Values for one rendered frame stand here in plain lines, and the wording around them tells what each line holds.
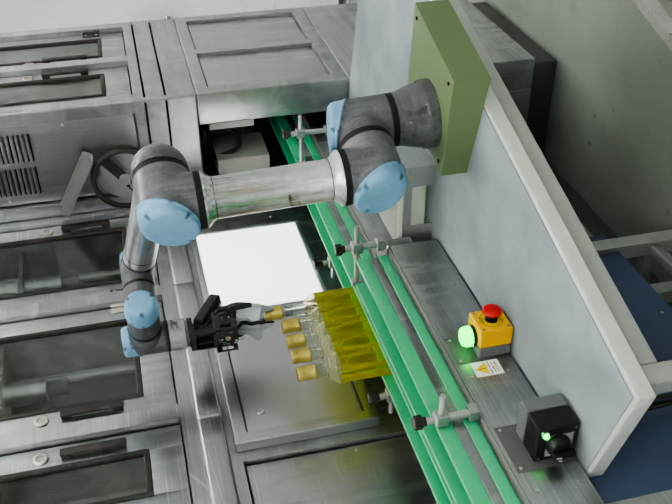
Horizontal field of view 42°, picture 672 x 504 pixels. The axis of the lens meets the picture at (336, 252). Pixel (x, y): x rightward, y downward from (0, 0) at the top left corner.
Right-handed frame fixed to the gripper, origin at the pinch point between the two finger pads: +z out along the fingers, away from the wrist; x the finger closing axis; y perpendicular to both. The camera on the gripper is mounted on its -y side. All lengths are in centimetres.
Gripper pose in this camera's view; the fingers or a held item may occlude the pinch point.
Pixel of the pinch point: (267, 314)
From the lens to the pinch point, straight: 217.8
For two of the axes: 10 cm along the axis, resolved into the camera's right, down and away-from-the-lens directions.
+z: 9.7, -1.4, 2.0
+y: 2.5, 5.4, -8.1
